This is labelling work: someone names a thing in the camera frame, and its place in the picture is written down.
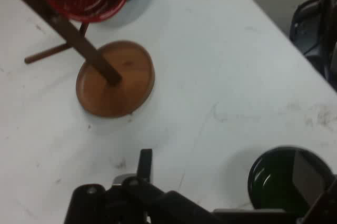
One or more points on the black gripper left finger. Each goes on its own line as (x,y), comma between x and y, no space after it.
(126,203)

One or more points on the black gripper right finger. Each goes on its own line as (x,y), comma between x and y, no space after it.
(308,176)

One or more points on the dark green enamel mug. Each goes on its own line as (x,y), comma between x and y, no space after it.
(271,179)

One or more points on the wooden mug tree stand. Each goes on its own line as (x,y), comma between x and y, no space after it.
(118,89)

